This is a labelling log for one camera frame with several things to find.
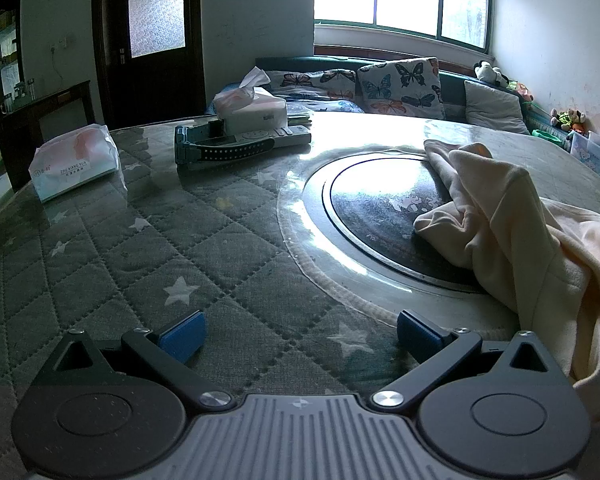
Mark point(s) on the white pink soft tissue pack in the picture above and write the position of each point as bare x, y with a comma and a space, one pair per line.
75, 160

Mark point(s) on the glass jar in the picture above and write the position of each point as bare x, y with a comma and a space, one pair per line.
30, 88
18, 92

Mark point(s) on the white tissue box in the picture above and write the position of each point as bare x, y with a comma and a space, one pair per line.
255, 112

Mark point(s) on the dark wooden side table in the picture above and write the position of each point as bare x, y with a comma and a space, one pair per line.
40, 110

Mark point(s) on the green bowl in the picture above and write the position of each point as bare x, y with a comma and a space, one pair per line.
545, 135

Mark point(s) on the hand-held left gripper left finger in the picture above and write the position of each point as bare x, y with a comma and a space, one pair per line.
182, 336

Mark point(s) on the cream sweater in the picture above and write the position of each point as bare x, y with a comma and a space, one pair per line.
505, 220

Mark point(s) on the grey pillow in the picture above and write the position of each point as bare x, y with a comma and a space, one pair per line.
492, 105

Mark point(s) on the small stuffed toys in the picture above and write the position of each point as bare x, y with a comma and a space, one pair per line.
570, 120

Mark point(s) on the colourful plush toy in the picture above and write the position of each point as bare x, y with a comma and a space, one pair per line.
522, 92

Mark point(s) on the clear plastic storage box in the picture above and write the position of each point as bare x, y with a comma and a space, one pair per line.
590, 155

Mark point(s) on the long butterfly cushion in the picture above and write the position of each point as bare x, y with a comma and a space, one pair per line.
305, 87

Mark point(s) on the panda plush toy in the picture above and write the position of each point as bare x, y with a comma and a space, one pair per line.
486, 71

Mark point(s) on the teal sofa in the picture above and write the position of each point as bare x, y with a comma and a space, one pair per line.
452, 85

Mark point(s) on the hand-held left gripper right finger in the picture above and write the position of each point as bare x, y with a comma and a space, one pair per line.
420, 332

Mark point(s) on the butterfly print pillow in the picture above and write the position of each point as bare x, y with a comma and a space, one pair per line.
400, 85

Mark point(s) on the small flat case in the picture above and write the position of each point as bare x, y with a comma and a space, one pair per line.
300, 119

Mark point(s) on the dark wooden door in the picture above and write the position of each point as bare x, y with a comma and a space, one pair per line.
150, 85

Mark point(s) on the round black cooktop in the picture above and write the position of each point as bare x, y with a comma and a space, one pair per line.
370, 210

